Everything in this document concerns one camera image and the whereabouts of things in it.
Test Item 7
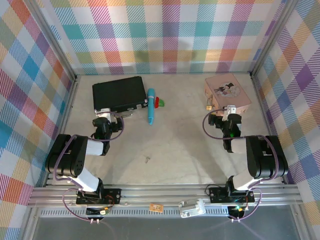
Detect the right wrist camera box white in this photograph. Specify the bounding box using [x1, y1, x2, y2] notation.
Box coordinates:
[223, 104, 237, 121]

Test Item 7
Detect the aluminium side rail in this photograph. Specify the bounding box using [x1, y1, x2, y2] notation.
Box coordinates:
[249, 72, 288, 186]
[43, 74, 80, 187]

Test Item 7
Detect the white plastic mount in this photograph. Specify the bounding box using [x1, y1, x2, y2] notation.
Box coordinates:
[177, 198, 207, 219]

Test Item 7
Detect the black case with metal handle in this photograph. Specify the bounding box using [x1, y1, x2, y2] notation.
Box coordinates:
[91, 75, 149, 118]

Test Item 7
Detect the aluminium corner post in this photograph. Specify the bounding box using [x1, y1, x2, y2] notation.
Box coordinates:
[249, 0, 298, 79]
[23, 0, 79, 81]

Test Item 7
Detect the aluminium cross rail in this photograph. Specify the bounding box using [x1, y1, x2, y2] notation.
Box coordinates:
[27, 184, 303, 208]

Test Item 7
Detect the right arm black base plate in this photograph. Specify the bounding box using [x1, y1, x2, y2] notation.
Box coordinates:
[208, 186, 256, 204]

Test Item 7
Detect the pink tin box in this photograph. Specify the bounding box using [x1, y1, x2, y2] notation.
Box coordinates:
[204, 74, 252, 116]

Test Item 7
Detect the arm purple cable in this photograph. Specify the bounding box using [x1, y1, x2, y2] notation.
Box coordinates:
[202, 111, 279, 223]
[53, 111, 126, 222]

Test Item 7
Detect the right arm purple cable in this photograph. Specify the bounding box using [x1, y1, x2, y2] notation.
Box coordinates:
[202, 111, 279, 223]

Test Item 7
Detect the grey slotted cable duct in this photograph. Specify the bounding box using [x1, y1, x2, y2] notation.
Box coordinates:
[39, 208, 251, 217]

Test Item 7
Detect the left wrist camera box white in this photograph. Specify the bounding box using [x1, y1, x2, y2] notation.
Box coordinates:
[95, 107, 111, 121]

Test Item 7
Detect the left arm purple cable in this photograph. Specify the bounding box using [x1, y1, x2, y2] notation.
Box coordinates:
[53, 111, 126, 222]

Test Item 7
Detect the blue pen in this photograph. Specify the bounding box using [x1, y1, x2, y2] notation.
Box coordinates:
[146, 87, 156, 126]

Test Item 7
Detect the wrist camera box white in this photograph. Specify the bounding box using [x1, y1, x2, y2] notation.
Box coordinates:
[95, 107, 111, 121]
[223, 104, 237, 121]

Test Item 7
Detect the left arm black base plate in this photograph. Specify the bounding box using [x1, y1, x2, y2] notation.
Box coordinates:
[75, 187, 122, 205]

